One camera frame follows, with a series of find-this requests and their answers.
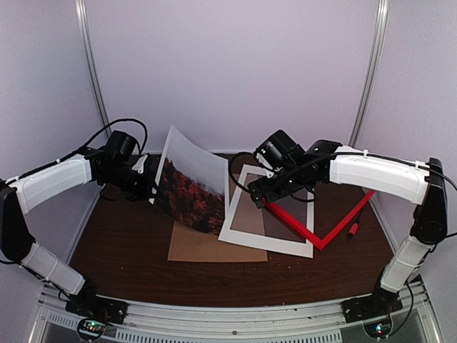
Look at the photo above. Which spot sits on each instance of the aluminium front rail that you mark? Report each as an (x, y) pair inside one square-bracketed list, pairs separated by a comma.
[(313, 322)]

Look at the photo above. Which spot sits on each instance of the red picture frame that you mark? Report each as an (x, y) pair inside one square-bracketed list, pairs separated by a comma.
[(317, 242)]

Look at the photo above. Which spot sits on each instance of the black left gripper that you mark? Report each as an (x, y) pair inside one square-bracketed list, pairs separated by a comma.
[(148, 184)]

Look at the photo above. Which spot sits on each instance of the aluminium corner post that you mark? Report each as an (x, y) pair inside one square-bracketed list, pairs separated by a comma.
[(83, 23), (378, 39)]

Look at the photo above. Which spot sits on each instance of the right aluminium corner post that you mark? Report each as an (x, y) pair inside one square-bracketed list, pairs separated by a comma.
[(378, 39)]

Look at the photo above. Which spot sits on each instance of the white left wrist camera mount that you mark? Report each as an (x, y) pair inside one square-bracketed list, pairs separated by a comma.
[(142, 164)]

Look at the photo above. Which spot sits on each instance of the left controller board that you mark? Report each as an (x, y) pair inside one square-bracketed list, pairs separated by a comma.
[(90, 329)]

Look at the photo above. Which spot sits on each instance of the clear frame glass pane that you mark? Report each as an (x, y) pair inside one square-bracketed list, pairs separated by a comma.
[(275, 227)]

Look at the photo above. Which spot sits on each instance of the right controller board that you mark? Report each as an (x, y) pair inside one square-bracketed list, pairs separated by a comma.
[(378, 329)]

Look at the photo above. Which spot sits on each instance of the brown frame backing board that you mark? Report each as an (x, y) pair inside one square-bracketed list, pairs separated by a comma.
[(188, 245)]

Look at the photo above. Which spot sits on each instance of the left aluminium corner post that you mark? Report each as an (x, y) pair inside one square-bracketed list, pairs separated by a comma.
[(83, 23)]

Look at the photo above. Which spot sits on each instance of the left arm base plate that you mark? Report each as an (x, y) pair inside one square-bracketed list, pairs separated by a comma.
[(105, 310)]

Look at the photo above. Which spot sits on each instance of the controller board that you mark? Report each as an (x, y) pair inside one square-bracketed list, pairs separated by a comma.
[(90, 329), (378, 329)]

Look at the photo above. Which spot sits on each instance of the red handled screwdriver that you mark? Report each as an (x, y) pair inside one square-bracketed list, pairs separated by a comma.
[(354, 227)]

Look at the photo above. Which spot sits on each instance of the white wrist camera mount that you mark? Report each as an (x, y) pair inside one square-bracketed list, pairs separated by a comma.
[(142, 164), (270, 171)]

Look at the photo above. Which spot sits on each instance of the white mat board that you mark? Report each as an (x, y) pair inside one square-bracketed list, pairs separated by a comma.
[(243, 224)]

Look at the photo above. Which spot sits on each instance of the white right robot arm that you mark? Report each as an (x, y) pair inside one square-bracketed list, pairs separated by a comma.
[(292, 168)]

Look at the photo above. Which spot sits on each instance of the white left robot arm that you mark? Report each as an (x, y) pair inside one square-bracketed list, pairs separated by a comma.
[(107, 165)]

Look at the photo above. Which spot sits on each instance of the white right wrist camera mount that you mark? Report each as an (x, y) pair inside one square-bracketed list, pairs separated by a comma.
[(270, 171)]

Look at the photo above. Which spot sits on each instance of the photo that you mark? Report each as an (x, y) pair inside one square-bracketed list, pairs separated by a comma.
[(193, 185)]

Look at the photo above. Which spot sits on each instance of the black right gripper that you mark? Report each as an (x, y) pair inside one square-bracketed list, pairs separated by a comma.
[(258, 196)]

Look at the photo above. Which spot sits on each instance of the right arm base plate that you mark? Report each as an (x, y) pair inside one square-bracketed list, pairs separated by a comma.
[(368, 307)]

